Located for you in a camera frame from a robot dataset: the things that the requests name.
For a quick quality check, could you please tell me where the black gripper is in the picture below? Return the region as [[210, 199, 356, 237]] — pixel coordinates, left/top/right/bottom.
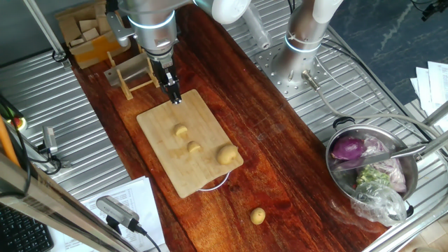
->
[[146, 43, 183, 105]]

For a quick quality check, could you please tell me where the wooden knife rack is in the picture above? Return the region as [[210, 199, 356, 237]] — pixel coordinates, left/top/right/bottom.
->
[[106, 43, 162, 102]]

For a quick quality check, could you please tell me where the large peeled potato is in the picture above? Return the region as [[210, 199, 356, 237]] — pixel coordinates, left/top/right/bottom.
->
[[216, 143, 239, 166]]

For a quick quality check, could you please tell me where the bamboo cutting board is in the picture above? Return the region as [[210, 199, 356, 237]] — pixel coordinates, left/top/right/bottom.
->
[[136, 89, 244, 200]]

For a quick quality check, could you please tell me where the cardboard box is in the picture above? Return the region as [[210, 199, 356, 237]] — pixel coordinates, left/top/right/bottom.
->
[[54, 0, 132, 70]]

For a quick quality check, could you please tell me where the printed paper sheet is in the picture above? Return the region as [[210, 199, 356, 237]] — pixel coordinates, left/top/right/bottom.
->
[[48, 176, 166, 252]]

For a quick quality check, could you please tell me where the small whole potato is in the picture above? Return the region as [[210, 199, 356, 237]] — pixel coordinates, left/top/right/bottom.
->
[[249, 206, 267, 225]]

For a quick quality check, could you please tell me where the red emergency stop button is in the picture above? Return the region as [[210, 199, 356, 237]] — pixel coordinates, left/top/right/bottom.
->
[[6, 116, 28, 132]]

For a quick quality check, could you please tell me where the orange pole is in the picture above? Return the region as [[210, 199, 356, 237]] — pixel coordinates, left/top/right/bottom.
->
[[0, 117, 20, 167]]

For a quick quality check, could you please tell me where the purple onion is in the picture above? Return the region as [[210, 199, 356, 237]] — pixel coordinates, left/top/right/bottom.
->
[[330, 136, 368, 161]]

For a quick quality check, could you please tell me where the steel cooking pot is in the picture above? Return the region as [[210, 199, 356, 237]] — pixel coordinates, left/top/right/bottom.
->
[[325, 116, 420, 218]]

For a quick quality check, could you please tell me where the black keyboard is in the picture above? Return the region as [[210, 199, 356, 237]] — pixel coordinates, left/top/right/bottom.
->
[[0, 204, 55, 252]]

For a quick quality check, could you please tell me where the green leafy vegetable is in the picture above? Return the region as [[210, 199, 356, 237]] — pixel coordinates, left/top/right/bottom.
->
[[356, 166, 391, 186]]

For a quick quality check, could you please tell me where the bag of purple vegetables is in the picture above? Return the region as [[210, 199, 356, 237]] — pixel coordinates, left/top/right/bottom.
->
[[362, 135, 407, 193]]

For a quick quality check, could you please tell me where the clear plastic bag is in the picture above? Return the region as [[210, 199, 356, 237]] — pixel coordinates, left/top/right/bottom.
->
[[349, 181, 408, 228]]

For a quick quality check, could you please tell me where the slim steel kitchen knife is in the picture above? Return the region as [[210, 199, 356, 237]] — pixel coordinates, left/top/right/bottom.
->
[[330, 143, 428, 173]]

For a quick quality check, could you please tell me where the stack of printed papers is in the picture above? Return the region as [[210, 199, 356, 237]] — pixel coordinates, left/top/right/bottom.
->
[[409, 61, 448, 132]]

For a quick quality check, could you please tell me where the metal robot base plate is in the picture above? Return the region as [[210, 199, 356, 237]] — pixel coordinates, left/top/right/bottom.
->
[[254, 41, 332, 99]]

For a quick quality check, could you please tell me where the silver camera on stand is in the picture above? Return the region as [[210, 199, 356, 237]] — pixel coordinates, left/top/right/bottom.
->
[[95, 195, 141, 235]]

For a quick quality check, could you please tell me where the small grey camera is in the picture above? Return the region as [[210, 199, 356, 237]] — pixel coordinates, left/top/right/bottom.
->
[[37, 125, 60, 156]]

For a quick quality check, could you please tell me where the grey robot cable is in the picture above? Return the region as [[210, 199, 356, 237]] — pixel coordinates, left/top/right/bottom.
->
[[301, 69, 448, 134]]

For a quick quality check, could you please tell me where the aluminium frame bar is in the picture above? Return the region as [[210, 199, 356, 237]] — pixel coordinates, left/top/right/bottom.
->
[[421, 101, 448, 127], [414, 129, 448, 161], [22, 0, 69, 67], [0, 152, 139, 252], [362, 199, 448, 252]]

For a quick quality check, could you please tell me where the black overhead camera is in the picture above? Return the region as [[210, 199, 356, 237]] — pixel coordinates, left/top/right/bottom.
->
[[411, 0, 448, 22]]

